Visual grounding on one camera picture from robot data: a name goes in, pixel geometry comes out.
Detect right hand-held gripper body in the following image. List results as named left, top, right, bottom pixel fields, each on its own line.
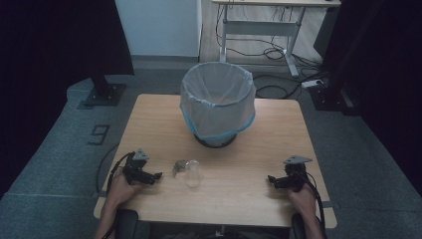
left=282, top=154, right=314, bottom=193

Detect grey wrapper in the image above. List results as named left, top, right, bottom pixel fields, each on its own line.
left=171, top=159, right=188, bottom=178

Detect white power strip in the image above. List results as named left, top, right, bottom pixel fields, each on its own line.
left=301, top=79, right=324, bottom=90

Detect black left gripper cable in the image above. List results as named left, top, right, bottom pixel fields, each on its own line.
left=95, top=142, right=136, bottom=239

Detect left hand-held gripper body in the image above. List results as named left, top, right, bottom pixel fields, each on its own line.
left=121, top=148, right=150, bottom=185

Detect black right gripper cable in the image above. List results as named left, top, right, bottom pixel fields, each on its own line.
left=298, top=170, right=327, bottom=239

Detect white metal-framed desk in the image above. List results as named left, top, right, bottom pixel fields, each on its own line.
left=211, top=0, right=342, bottom=79

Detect person's right hand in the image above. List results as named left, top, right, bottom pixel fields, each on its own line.
left=286, top=181, right=318, bottom=219

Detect clear plastic cup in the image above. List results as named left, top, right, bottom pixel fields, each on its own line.
left=184, top=159, right=203, bottom=189

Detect black looped floor cable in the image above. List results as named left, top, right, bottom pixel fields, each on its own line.
left=252, top=71, right=327, bottom=101

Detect black stand with base plate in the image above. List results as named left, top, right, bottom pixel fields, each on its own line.
left=83, top=73, right=127, bottom=108
left=308, top=0, right=361, bottom=118

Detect dark curtain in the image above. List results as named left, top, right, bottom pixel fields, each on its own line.
left=313, top=0, right=422, bottom=197
left=0, top=0, right=135, bottom=200

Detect black chair armrest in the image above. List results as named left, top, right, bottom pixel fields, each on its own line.
left=113, top=208, right=139, bottom=239
left=291, top=212, right=309, bottom=239

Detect white partition panel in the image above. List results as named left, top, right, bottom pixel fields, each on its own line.
left=113, top=0, right=203, bottom=58

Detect black trash bin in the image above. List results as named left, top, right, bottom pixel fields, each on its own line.
left=193, top=132, right=239, bottom=149

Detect person's left hand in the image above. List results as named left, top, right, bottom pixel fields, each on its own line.
left=106, top=171, right=147, bottom=209

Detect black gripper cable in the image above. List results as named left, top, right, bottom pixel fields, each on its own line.
left=95, top=142, right=136, bottom=239
left=298, top=170, right=327, bottom=239

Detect black cables under desk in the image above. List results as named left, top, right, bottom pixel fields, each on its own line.
left=214, top=4, right=327, bottom=73

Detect trash bin with white liner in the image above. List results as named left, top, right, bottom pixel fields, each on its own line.
left=179, top=61, right=257, bottom=141

